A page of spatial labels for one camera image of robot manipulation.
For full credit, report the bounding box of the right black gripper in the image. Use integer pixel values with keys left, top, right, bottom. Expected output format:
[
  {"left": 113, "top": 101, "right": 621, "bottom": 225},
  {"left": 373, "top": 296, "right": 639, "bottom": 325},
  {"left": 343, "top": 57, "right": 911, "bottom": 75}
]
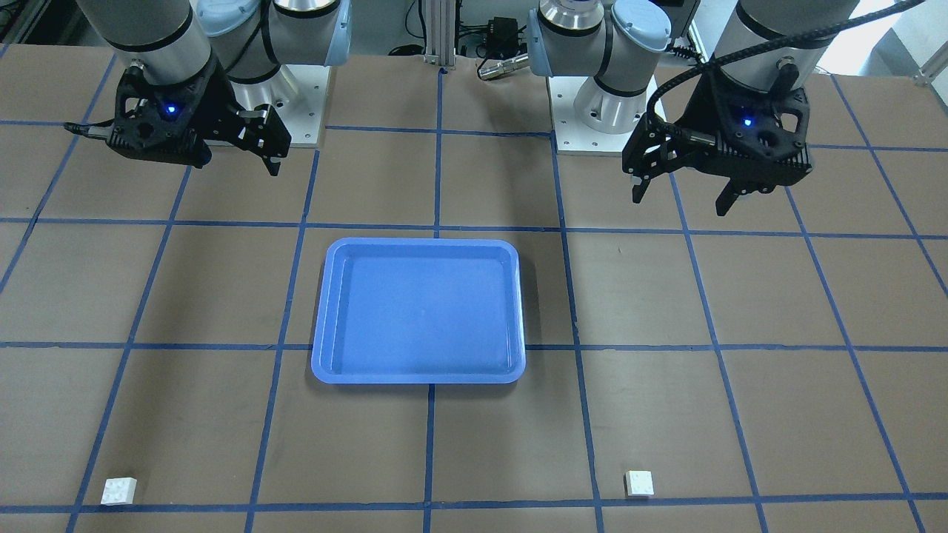
[{"left": 109, "top": 55, "right": 291, "bottom": 168}]

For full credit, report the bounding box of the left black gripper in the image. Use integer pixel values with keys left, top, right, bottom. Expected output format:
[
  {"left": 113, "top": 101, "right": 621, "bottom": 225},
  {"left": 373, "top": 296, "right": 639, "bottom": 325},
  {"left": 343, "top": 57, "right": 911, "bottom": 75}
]
[{"left": 622, "top": 68, "right": 812, "bottom": 191}]

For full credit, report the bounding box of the white block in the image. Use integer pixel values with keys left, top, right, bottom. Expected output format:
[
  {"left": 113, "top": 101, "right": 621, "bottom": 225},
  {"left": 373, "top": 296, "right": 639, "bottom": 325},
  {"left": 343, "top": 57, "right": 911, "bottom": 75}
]
[
  {"left": 99, "top": 477, "right": 138, "bottom": 506},
  {"left": 624, "top": 470, "right": 655, "bottom": 498}
]

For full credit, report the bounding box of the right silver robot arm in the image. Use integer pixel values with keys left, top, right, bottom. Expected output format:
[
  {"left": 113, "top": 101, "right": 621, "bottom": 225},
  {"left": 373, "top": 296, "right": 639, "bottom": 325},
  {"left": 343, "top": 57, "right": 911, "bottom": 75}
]
[{"left": 62, "top": 1, "right": 689, "bottom": 176}]

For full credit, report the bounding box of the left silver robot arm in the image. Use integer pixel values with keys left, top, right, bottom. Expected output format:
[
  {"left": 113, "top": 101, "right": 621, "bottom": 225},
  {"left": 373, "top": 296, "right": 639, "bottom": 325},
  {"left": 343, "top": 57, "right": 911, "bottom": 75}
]
[{"left": 526, "top": 1, "right": 857, "bottom": 202}]

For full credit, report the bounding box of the blue plastic tray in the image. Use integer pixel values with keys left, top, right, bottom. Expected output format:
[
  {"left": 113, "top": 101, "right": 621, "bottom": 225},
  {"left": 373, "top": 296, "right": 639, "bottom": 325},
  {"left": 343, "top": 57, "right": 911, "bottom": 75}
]
[{"left": 311, "top": 237, "right": 526, "bottom": 385}]

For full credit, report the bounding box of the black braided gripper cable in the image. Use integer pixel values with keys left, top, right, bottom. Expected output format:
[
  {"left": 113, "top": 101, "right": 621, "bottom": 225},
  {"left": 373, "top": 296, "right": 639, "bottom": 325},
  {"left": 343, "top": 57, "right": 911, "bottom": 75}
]
[{"left": 646, "top": 0, "right": 927, "bottom": 141}]

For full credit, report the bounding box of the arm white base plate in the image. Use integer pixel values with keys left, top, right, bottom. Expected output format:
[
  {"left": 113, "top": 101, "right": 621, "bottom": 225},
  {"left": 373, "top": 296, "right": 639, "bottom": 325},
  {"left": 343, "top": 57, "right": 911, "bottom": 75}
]
[
  {"left": 547, "top": 76, "right": 658, "bottom": 156},
  {"left": 230, "top": 64, "right": 334, "bottom": 148}
]

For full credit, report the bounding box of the aluminium frame post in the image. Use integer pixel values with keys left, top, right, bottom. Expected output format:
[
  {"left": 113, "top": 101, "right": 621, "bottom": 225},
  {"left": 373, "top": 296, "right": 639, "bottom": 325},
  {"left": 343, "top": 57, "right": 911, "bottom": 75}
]
[{"left": 420, "top": 1, "right": 457, "bottom": 70}]

